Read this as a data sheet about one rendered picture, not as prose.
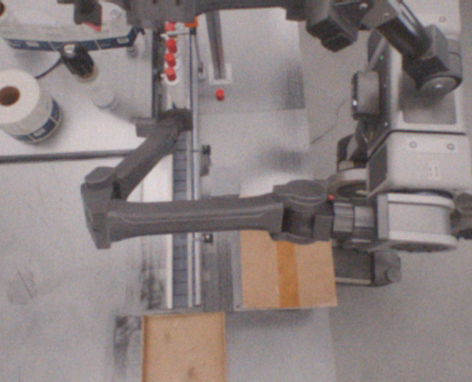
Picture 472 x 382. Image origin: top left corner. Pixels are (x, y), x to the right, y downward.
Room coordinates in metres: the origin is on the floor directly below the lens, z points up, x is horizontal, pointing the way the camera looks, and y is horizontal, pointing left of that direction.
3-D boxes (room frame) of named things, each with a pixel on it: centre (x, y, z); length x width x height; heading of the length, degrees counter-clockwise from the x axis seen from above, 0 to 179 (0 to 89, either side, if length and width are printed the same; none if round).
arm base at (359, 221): (0.13, -0.21, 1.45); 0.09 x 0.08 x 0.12; 169
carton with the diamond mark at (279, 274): (0.14, -0.12, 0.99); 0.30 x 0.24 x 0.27; 176
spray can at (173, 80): (0.74, 0.17, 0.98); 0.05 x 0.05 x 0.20
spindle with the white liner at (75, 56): (0.78, 0.44, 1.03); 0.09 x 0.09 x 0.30
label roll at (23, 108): (0.75, 0.71, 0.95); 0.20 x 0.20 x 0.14
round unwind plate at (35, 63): (1.05, 0.75, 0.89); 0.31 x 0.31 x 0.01
